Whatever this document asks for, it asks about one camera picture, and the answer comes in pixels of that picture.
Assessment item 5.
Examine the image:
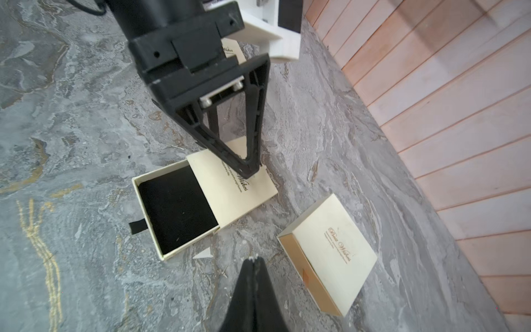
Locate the cream drawer jewelry box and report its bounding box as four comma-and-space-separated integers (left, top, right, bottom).
129, 149, 278, 261

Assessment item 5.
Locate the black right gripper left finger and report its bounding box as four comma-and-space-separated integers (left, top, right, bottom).
219, 260, 254, 331

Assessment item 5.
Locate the cream large gift box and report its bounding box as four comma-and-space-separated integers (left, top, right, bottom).
221, 38, 246, 64

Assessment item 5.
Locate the cream small gift box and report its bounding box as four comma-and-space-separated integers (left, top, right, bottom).
277, 194, 377, 317

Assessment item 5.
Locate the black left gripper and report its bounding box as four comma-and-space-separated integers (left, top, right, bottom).
126, 1, 270, 179

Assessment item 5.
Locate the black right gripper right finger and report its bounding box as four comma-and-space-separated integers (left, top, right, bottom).
253, 257, 289, 332

